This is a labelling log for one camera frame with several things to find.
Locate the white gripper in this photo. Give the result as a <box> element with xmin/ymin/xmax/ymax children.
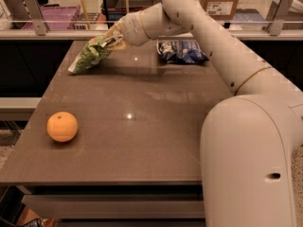
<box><xmin>102</xmin><ymin>11</ymin><xmax>150</xmax><ymax>50</ymax></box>

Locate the green jalapeno chip bag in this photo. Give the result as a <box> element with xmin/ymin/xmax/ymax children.
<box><xmin>68</xmin><ymin>35</ymin><xmax>119</xmax><ymax>75</ymax></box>

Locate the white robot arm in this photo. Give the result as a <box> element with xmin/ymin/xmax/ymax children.
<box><xmin>114</xmin><ymin>0</ymin><xmax>303</xmax><ymax>227</ymax></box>

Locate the blue chip bag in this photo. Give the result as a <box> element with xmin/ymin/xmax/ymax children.
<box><xmin>156</xmin><ymin>40</ymin><xmax>208</xmax><ymax>64</ymax></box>

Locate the purple plastic crate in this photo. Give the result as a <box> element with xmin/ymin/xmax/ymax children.
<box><xmin>21</xmin><ymin>5</ymin><xmax>82</xmax><ymax>31</ymax></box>

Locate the orange fruit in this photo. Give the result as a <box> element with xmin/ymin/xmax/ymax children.
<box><xmin>46</xmin><ymin>112</ymin><xmax>78</xmax><ymax>142</ymax></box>

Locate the glass railing panel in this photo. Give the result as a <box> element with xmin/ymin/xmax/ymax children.
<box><xmin>0</xmin><ymin>14</ymin><xmax>303</xmax><ymax>31</ymax></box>

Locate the cardboard box with label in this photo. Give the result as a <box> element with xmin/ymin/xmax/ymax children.
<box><xmin>202</xmin><ymin>0</ymin><xmax>244</xmax><ymax>21</ymax></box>

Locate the yellow broom handle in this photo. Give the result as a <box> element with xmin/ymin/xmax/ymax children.
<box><xmin>80</xmin><ymin>0</ymin><xmax>91</xmax><ymax>30</ymax></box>

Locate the left metal railing post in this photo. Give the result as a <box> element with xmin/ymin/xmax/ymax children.
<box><xmin>24</xmin><ymin>0</ymin><xmax>48</xmax><ymax>36</ymax></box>

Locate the right metal railing post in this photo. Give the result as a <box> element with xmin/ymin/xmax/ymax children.
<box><xmin>266</xmin><ymin>0</ymin><xmax>294</xmax><ymax>36</ymax></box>

